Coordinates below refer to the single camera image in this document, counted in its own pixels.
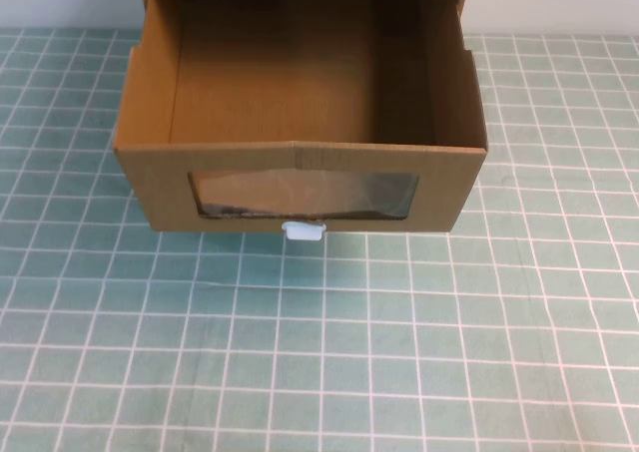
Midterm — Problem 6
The cardboard drawer with window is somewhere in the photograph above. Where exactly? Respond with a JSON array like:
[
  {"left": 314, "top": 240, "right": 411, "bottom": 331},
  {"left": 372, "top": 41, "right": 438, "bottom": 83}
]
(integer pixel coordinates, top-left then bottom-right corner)
[{"left": 113, "top": 0, "right": 488, "bottom": 235}]

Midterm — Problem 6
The green checked tablecloth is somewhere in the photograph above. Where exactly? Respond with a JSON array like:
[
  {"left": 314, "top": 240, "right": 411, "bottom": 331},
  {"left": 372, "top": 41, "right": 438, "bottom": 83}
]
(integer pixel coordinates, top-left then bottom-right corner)
[{"left": 0, "top": 26, "right": 639, "bottom": 452}]

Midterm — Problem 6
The white plastic drawer handle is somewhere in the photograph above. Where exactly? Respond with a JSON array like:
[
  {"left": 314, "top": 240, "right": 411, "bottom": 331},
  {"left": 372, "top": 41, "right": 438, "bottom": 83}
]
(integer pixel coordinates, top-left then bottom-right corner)
[{"left": 282, "top": 220, "right": 327, "bottom": 244}]

